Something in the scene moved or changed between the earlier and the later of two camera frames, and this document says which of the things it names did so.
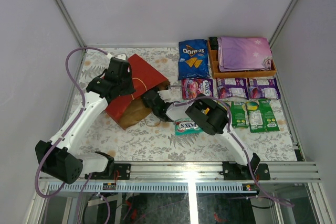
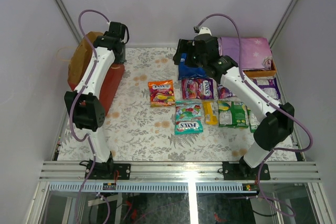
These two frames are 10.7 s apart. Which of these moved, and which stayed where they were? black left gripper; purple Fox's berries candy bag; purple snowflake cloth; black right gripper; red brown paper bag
Moved: black right gripper; red brown paper bag; black left gripper
Stayed: purple snowflake cloth; purple Fox's berries candy bag
